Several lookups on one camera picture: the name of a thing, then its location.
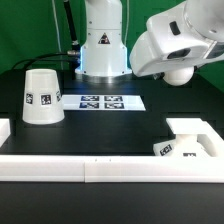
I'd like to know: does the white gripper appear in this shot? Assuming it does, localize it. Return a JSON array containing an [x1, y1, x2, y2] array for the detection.
[[130, 31, 217, 77]]

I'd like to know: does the white lamp base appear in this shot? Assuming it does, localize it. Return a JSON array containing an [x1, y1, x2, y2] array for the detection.
[[153, 118, 209, 158]]

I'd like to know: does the white lamp bulb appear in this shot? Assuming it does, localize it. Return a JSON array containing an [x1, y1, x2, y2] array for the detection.
[[163, 67, 194, 86]]

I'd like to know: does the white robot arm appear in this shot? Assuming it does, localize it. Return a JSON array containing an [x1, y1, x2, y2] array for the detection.
[[76, 0, 224, 86]]

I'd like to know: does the white lamp shade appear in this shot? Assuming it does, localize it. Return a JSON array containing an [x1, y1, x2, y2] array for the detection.
[[22, 69, 64, 125]]

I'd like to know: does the white marker sheet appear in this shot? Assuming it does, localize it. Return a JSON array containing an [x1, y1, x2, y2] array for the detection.
[[62, 95, 145, 111]]

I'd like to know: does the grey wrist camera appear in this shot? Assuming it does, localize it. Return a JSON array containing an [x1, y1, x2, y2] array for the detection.
[[147, 2, 210, 60]]

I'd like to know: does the white right fence rail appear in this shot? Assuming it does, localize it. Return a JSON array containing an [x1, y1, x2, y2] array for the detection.
[[198, 121, 224, 158]]

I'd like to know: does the white fence rail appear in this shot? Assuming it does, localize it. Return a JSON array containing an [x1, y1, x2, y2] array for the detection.
[[198, 121, 224, 158], [0, 155, 224, 183], [0, 118, 11, 147]]

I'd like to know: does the black cable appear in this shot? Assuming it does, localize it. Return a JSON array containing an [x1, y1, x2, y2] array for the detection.
[[11, 51, 82, 71]]

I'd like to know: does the white left fence rail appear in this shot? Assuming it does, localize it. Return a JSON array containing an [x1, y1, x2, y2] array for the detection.
[[0, 118, 11, 147]]

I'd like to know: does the white front fence rail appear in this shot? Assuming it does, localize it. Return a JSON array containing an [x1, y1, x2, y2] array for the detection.
[[0, 155, 224, 183]]

